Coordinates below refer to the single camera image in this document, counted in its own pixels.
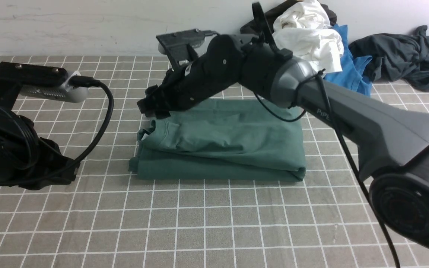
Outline green long-sleeve top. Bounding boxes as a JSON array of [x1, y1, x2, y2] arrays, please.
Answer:
[[128, 99, 307, 182]]

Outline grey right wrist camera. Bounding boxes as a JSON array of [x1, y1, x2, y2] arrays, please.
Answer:
[[156, 28, 219, 71]]

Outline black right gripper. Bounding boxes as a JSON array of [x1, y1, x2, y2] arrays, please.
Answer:
[[137, 34, 258, 119]]

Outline black garment under pile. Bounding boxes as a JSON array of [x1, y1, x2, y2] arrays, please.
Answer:
[[239, 0, 337, 38]]

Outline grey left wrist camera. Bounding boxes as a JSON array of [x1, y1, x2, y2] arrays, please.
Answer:
[[0, 61, 89, 110]]

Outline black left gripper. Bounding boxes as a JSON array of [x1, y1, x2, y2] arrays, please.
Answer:
[[0, 107, 80, 190]]

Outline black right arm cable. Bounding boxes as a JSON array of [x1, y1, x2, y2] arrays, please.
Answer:
[[252, 2, 401, 268]]

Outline blue t-shirt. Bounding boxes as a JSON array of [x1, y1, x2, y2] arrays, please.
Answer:
[[324, 24, 372, 97]]

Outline dark grey crumpled garment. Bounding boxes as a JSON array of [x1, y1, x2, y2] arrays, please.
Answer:
[[349, 25, 429, 93]]

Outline white crumpled shirt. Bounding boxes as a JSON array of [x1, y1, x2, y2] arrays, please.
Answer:
[[273, 0, 344, 73]]

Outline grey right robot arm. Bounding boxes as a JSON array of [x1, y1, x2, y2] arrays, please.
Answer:
[[137, 33, 429, 249]]

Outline black left camera cable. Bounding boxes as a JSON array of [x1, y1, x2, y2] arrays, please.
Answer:
[[0, 76, 114, 186]]

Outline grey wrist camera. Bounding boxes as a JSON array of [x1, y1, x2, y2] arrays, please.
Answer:
[[0, 61, 89, 110], [156, 28, 219, 71]]

